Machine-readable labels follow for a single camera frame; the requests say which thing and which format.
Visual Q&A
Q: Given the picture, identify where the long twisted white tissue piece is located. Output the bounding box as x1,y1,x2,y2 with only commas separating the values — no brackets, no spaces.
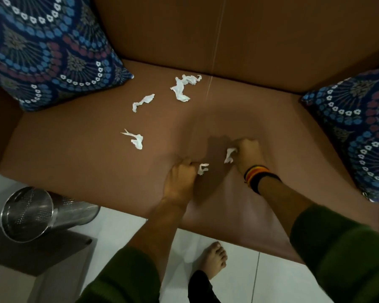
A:
132,94,155,113

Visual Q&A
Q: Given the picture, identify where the person's right forearm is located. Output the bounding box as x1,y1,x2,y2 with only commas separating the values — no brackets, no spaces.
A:
258,177,315,237

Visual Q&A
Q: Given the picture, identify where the grey low stool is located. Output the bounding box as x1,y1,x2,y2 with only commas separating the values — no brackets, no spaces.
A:
0,227,97,303

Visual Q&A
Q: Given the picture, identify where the brown sofa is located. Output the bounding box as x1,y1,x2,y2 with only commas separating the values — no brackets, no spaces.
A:
0,0,379,265

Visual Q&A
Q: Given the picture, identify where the person's right hand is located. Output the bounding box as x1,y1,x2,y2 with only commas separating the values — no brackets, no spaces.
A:
232,138,268,176

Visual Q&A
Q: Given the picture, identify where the person's foot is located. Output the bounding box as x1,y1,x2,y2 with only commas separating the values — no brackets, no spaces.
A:
196,242,228,280

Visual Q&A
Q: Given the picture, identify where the large crumpled white tissue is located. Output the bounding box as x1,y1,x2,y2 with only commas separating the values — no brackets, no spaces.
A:
170,74,203,102

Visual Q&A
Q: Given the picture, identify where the person's black trouser leg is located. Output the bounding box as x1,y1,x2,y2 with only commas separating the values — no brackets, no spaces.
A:
188,270,222,303

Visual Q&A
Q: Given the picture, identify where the person's left hand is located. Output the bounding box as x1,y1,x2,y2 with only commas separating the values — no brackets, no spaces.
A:
163,158,200,207

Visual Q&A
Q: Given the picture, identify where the blue patterned cushion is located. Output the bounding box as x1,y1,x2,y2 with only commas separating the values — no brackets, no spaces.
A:
301,61,379,203
0,0,134,112

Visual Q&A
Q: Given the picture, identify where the person's left forearm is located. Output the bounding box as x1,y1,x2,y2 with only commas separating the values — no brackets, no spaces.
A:
127,199,187,283

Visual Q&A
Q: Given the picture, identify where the pointed white tissue piece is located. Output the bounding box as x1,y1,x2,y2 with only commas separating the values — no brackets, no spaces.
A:
121,129,144,150

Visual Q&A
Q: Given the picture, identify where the perforated steel waste bin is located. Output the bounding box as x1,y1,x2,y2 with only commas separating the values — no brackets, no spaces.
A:
0,186,101,243

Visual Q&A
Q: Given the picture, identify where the multicoloured thread wristband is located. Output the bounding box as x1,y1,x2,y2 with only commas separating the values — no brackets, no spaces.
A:
243,165,282,195

